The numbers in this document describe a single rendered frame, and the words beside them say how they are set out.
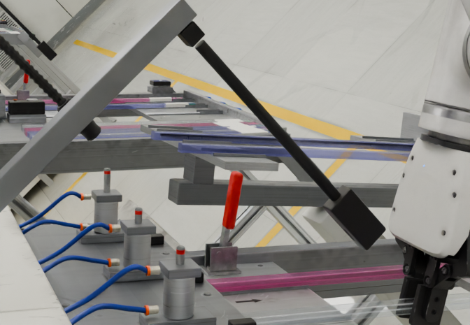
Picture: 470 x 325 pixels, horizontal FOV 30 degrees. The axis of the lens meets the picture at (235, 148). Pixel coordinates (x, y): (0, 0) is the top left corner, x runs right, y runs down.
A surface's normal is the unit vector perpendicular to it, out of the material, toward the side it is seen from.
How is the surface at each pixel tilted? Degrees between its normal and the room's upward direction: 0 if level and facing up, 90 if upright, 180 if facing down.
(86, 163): 90
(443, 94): 36
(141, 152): 90
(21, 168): 90
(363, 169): 0
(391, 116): 0
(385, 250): 90
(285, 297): 46
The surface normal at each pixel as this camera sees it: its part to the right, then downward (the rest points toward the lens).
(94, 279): 0.05, -0.98
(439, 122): -0.73, -0.09
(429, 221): -0.90, -0.18
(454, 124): -0.49, -0.01
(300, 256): 0.36, 0.18
